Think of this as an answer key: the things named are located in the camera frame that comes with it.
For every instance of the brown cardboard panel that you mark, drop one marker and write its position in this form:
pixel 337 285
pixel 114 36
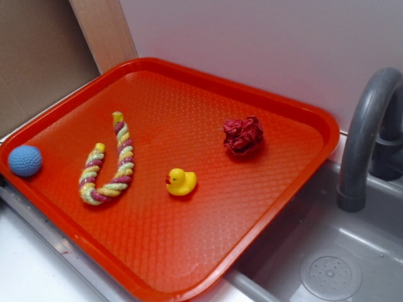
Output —
pixel 44 57

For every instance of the grey plastic faucet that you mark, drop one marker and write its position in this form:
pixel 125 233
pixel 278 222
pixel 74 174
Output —
pixel 374 142

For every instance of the crumpled red paper ball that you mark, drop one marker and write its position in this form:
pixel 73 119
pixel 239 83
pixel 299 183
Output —
pixel 242 137

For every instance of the multicolour twisted rope toy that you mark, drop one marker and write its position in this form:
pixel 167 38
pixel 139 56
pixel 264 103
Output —
pixel 88 191

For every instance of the light wooden board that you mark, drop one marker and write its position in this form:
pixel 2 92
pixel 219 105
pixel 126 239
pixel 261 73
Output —
pixel 105 29

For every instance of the grey toy sink basin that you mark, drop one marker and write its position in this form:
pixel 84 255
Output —
pixel 274 236

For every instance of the blue dimpled ball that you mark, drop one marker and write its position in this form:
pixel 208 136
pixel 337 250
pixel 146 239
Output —
pixel 25 161

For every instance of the yellow rubber duck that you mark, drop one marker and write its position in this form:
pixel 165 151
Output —
pixel 180 182

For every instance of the orange plastic tray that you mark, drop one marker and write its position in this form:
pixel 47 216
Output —
pixel 215 162

